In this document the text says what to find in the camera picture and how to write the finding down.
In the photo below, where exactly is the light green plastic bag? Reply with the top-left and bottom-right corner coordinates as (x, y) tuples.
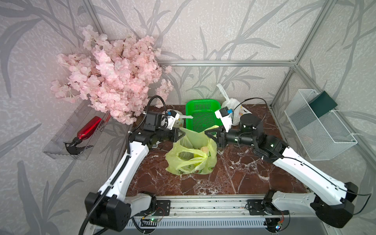
(165, 128), (217, 175)

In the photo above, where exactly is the white printed plastic bag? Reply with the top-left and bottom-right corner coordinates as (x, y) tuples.
(216, 84), (251, 126)

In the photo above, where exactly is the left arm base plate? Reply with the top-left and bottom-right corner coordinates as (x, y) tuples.
(136, 200), (171, 216)

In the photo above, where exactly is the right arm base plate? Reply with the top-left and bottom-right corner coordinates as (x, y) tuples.
(245, 199), (289, 216)

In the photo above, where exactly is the beige pear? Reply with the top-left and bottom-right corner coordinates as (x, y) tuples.
(200, 146), (210, 155)

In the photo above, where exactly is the aluminium front rail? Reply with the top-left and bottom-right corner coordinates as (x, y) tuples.
(85, 194), (333, 219)

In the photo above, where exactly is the green plastic basket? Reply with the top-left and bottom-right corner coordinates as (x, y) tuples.
(186, 99), (222, 133)

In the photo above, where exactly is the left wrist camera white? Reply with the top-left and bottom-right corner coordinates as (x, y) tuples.
(166, 110), (180, 130)

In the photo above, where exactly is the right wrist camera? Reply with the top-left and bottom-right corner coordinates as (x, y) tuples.
(214, 107), (233, 132)

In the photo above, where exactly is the white wire mesh basket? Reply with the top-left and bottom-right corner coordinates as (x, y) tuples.
(285, 89), (358, 161)

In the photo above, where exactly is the dark green card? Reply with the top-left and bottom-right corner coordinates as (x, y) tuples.
(308, 91), (338, 118)

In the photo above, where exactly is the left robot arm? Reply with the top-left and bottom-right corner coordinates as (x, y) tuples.
(78, 110), (185, 235)

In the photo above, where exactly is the clear acrylic wall shelf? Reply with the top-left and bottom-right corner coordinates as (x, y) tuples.
(43, 100), (111, 160)

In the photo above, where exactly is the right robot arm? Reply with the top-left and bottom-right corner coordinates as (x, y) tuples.
(205, 108), (358, 228)

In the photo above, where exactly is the pink cherry blossom tree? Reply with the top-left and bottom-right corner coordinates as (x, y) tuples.
(50, 25), (173, 125)

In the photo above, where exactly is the red spray bottle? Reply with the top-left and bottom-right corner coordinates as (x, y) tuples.
(64, 116), (102, 155)

